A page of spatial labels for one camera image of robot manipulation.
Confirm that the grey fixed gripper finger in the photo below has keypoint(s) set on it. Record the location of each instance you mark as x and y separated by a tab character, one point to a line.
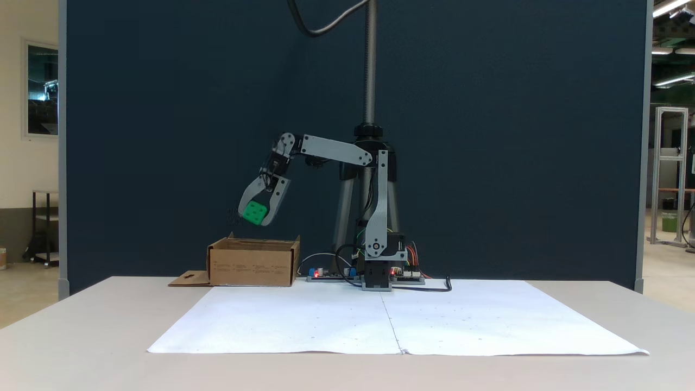
251	190

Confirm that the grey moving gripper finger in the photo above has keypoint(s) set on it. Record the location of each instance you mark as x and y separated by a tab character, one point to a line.
278	201

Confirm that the green die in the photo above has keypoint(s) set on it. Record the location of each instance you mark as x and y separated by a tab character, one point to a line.
254	213

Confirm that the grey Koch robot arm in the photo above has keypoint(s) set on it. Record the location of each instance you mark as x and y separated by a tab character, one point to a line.
380	206

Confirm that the green bin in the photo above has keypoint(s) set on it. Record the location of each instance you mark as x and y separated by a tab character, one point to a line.
669	222

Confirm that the brown cardboard box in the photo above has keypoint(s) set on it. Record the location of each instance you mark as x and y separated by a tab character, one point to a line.
252	266

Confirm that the dark blue circuit board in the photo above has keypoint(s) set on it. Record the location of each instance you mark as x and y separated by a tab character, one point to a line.
331	276

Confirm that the dark blue partition panel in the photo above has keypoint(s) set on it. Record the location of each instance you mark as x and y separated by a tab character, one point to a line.
163	108

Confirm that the white paper sheet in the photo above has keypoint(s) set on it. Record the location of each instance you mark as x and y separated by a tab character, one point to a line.
461	320

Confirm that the black shelf cart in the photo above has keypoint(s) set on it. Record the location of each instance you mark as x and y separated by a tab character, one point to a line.
33	228

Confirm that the ceiling strip light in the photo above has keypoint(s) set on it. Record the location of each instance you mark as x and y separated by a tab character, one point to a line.
670	6
673	80

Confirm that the black camera tripod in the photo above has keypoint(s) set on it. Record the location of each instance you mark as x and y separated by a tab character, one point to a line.
370	65

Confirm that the framed wall window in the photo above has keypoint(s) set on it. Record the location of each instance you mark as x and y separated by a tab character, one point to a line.
42	87

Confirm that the aluminium profile frame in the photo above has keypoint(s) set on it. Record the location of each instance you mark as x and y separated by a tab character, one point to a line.
658	174

